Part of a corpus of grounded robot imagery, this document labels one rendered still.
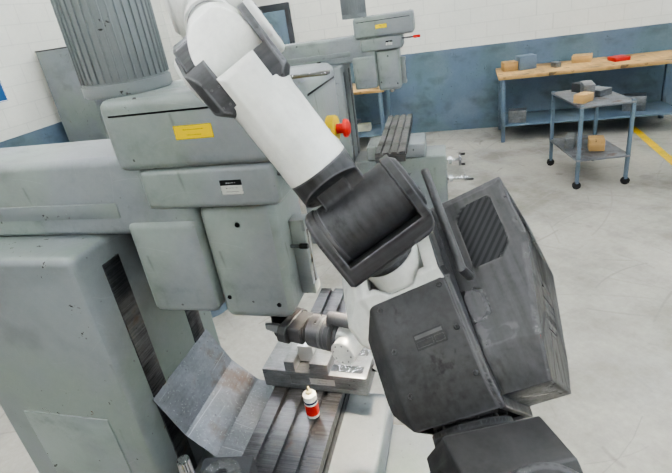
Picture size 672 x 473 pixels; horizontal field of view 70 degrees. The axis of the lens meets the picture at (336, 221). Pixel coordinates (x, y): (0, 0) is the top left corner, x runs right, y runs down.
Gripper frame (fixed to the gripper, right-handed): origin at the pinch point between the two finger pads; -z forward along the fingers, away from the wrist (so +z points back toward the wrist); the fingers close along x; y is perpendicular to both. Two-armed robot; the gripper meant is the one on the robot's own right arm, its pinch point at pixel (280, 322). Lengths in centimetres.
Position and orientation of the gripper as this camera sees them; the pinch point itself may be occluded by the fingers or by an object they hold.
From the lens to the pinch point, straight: 136.6
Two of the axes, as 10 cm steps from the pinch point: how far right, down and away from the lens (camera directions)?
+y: 1.4, 9.0, 4.1
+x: -4.8, 4.2, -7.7
